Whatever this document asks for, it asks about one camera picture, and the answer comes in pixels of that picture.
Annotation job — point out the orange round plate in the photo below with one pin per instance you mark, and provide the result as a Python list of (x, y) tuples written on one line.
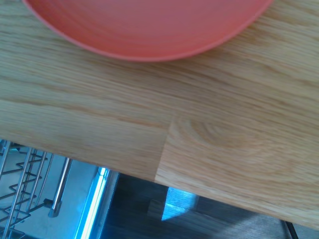
[(149, 27)]

